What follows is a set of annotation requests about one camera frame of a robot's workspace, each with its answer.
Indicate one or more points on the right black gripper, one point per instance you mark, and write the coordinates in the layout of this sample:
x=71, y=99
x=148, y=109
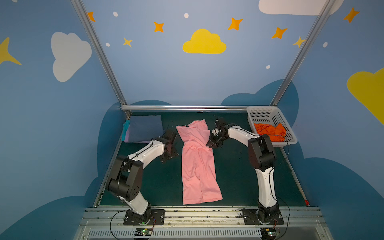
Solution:
x=215, y=141

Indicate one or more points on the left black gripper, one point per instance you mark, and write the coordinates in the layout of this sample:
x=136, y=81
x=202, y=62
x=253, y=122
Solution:
x=171, y=147

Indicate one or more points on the pink t shirt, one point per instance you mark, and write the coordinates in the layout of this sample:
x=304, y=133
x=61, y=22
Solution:
x=198, y=165

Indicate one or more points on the white plastic laundry basket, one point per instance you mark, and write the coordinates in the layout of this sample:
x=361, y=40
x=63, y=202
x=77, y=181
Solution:
x=271, y=116

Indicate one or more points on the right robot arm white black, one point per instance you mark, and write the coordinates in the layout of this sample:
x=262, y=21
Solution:
x=263, y=159

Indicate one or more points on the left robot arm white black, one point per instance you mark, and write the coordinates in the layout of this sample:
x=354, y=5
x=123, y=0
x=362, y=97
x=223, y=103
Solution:
x=126, y=177

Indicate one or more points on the folded grey blue t shirt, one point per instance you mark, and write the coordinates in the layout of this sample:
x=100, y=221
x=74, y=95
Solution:
x=145, y=128

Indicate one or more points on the folded lilac t shirt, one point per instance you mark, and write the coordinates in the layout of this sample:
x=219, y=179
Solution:
x=126, y=138

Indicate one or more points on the folded teal t shirt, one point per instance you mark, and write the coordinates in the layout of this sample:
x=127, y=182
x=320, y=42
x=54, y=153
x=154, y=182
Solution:
x=125, y=129

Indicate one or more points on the orange t shirt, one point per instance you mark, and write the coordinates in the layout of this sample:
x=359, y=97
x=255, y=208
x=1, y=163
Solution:
x=276, y=134

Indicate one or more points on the left green circuit board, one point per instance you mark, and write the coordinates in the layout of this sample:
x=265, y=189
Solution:
x=145, y=233

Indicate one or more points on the green circuit board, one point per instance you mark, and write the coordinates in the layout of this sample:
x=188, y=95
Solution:
x=268, y=233
x=145, y=233

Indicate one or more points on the right green circuit board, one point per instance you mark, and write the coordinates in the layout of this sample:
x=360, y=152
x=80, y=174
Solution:
x=268, y=233

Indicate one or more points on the aluminium frame back crossbar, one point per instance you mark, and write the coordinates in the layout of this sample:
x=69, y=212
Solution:
x=159, y=108

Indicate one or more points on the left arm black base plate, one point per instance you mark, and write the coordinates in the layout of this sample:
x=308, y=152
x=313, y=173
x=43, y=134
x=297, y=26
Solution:
x=157, y=216

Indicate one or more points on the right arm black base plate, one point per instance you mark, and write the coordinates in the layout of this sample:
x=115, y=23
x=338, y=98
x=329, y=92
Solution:
x=250, y=216

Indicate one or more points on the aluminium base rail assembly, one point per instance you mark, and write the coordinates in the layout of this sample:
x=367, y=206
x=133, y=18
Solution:
x=202, y=223

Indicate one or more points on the aluminium frame left post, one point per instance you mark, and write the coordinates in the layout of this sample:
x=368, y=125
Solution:
x=88, y=26

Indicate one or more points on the aluminium frame post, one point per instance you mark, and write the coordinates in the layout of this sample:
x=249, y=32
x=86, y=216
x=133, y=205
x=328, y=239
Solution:
x=311, y=38
x=88, y=26

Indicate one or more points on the aluminium frame right post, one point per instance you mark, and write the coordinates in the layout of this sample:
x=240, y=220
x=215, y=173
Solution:
x=311, y=38

